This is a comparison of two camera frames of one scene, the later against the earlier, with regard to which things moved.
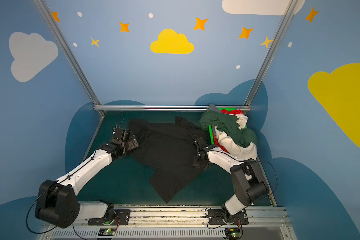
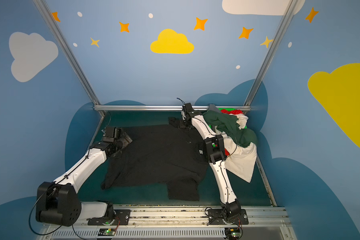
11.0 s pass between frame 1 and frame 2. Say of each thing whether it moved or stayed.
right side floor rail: stayed
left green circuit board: stayed
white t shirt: stayed
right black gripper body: moved
